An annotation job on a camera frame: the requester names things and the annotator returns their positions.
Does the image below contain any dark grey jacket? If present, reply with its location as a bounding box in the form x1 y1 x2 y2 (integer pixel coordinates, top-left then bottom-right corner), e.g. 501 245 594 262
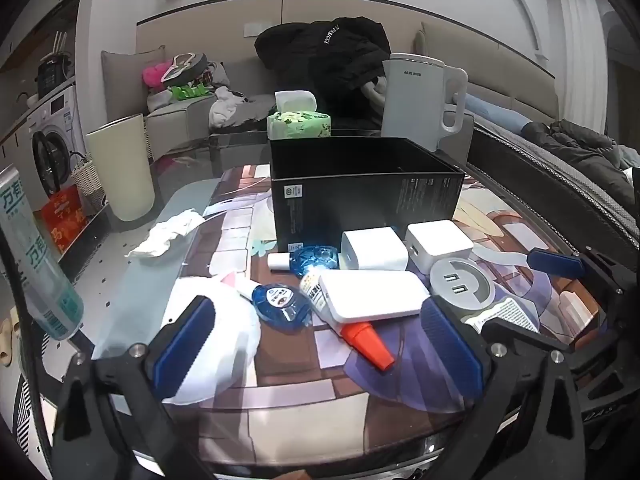
520 120 636 211

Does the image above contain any pink plush toy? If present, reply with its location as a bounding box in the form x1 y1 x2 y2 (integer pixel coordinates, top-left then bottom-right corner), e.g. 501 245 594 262
142 60 173 92

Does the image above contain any large white charger cube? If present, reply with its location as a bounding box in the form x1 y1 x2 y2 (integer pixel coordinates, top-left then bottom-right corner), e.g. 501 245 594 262
404 220 474 276

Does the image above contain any white power bank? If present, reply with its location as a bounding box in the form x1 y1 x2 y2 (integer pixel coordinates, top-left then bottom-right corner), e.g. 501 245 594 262
318 270 431 324

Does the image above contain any white washing machine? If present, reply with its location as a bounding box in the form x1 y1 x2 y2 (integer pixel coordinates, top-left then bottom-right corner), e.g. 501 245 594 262
27 91 88 198

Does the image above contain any white electric kettle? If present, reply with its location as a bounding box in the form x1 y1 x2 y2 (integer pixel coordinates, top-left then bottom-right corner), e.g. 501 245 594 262
381 52 469 153

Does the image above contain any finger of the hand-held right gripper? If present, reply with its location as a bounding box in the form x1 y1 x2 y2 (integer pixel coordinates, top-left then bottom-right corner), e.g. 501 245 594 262
527 247 626 295

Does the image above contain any cream tumbler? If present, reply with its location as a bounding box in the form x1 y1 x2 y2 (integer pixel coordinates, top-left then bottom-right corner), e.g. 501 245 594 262
85 114 156 222

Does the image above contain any white plug charger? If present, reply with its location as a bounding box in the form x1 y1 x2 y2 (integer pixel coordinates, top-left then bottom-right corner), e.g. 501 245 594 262
341 229 410 272

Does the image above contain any blue correction tape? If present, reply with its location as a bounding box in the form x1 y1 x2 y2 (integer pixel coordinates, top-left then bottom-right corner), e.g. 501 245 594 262
267 244 341 277
235 280 313 332

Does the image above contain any round grey pillow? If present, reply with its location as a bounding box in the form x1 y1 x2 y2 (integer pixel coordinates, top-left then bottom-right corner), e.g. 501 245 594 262
165 52 208 86

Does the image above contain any glue bottle with orange cap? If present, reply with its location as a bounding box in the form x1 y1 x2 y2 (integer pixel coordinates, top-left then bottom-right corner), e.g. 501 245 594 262
299 266 396 372

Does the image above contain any round grey power socket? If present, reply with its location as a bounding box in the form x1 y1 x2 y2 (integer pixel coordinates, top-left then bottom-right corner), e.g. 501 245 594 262
429 257 542 336

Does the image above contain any green white bag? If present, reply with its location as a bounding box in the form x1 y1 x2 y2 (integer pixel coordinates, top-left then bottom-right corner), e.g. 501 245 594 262
170 85 208 102

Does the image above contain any crumpled white tissue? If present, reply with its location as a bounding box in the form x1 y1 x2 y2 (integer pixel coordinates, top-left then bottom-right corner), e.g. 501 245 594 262
125 208 205 259

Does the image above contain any red box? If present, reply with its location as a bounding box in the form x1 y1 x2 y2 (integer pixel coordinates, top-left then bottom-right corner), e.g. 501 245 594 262
40 185 91 256

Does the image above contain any printed anime desk mat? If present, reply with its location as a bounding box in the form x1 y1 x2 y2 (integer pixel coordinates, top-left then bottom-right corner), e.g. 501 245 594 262
92 167 601 461

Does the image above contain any grey cushion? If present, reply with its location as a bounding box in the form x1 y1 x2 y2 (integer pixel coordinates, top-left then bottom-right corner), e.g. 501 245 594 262
101 45 166 116

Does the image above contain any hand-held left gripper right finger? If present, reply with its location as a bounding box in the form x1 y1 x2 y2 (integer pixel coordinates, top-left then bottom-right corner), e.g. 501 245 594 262
420 296 596 480

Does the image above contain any grey white clothes pile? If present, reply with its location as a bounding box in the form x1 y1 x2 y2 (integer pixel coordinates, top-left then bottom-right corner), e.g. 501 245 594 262
209 87 273 128

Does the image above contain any black puffer jacket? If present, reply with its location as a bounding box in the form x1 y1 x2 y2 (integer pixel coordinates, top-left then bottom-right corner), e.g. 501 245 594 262
255 16 392 131

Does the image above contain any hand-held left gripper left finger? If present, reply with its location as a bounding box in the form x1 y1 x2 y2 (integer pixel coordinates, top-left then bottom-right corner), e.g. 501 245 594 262
50 294 221 480

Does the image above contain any wicker basket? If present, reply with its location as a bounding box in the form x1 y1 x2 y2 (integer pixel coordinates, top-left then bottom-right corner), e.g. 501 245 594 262
70 152 108 198

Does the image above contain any black cardboard box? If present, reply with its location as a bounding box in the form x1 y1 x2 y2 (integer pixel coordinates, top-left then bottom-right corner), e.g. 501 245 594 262
269 136 467 253

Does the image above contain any green tissue pack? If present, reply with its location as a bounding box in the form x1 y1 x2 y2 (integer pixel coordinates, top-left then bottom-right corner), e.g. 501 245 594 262
266 90 333 140

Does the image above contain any light blue pillow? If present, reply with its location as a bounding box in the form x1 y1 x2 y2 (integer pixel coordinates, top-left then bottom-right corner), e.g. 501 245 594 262
465 95 531 133

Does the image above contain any grey sofa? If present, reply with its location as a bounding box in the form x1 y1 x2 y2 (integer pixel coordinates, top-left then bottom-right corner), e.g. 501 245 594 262
145 57 386 136

